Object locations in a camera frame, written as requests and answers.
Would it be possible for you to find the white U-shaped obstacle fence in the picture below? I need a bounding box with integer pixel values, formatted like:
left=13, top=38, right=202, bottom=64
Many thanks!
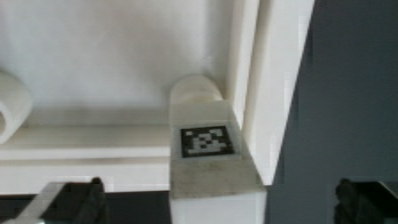
left=0, top=0, right=314, bottom=195

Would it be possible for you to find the white table leg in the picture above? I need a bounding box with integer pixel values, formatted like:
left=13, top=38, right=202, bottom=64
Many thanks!
left=168, top=75, right=266, bottom=224

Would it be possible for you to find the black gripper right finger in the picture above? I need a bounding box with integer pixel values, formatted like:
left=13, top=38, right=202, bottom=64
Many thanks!
left=333, top=179, right=398, bottom=224

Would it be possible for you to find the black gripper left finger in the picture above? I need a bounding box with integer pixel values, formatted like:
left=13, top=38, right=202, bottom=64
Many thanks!
left=22, top=177, right=109, bottom=224

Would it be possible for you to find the white square tabletop tray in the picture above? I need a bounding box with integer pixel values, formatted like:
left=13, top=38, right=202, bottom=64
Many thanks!
left=0, top=0, right=259, bottom=161

